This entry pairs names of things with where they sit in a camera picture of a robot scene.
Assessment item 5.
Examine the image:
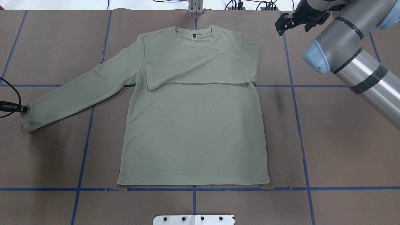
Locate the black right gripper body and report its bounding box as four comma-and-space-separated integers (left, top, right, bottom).
292, 2, 331, 32

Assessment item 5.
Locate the olive green long-sleeve shirt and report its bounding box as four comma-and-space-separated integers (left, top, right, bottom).
21, 25, 270, 186

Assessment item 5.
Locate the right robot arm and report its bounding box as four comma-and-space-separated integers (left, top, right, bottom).
275, 0, 400, 128

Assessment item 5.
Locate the metal mounting plate with bolts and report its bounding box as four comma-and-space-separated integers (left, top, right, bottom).
152, 214, 235, 225

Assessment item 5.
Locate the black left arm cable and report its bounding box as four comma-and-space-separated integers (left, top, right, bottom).
0, 77, 22, 118

